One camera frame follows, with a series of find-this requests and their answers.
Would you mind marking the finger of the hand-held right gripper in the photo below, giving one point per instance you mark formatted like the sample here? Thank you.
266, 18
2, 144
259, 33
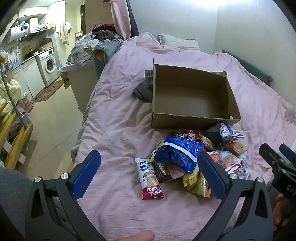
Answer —
288, 153
269, 155

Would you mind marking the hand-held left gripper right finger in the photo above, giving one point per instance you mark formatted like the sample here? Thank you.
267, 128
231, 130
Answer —
211, 176

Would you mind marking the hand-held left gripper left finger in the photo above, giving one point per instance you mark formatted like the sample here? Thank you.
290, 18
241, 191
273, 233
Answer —
86, 176

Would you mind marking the yellow chip bag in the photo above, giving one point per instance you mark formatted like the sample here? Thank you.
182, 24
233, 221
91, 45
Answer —
196, 183

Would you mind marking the white orange snack packet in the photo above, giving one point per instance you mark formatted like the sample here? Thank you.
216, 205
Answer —
231, 163

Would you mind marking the brown cracker packet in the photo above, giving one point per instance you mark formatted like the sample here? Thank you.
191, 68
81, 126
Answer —
235, 147

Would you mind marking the blue snack bag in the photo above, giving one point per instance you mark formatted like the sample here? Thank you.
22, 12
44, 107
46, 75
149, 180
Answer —
178, 150

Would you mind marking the dark brown snack packet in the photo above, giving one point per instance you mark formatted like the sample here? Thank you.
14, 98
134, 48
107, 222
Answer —
166, 172

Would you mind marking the white blue snack packet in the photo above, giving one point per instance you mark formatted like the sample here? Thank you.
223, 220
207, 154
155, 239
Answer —
229, 132

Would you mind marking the red snack bag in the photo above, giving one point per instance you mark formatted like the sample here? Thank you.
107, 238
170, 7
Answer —
187, 134

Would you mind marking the white red cartoon snack packet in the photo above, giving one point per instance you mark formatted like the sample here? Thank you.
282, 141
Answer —
149, 180

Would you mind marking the brown cardboard box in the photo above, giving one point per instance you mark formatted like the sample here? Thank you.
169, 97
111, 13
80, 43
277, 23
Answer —
192, 99

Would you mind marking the person's right hand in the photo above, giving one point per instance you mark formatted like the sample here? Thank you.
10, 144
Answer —
280, 209

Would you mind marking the person's left hand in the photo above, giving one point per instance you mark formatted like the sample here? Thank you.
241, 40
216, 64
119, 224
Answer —
136, 236

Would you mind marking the person's grey pants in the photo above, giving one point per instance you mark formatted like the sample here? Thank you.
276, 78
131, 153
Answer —
13, 197

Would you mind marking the wooden chair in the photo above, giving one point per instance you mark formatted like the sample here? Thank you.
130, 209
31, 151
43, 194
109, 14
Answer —
16, 143

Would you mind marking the white storage cabinet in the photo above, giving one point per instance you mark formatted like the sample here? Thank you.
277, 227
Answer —
79, 85

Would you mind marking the brown patterned rug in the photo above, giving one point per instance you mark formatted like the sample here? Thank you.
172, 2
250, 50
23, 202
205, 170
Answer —
49, 91

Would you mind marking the dark grey cloth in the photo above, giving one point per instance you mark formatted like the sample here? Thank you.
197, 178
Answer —
143, 91

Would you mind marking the pale yellow jacket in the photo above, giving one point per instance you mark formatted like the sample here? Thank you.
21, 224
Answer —
9, 92

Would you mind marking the white kitchen cabinet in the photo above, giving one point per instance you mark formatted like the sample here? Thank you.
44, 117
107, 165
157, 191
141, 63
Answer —
29, 76

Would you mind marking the white washing machine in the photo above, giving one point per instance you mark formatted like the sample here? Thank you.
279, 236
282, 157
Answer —
47, 64

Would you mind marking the striped grey cloth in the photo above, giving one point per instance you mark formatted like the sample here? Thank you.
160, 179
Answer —
149, 75

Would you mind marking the blue denim cloth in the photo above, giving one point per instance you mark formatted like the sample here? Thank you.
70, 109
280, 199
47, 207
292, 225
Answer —
106, 52

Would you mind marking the pile of clothes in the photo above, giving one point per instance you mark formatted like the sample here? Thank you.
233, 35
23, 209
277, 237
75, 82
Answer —
92, 39

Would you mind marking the grey pillow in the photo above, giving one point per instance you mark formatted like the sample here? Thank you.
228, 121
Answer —
178, 42

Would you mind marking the white hanging towel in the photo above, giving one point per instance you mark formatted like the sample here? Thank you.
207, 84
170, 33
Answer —
64, 32

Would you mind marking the white water heater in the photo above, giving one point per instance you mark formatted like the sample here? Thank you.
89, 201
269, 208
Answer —
17, 32

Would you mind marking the pink hanging cloth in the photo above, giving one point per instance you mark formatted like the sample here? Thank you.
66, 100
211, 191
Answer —
119, 18

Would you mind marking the teal padded bed rail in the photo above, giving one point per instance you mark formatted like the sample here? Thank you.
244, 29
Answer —
252, 67

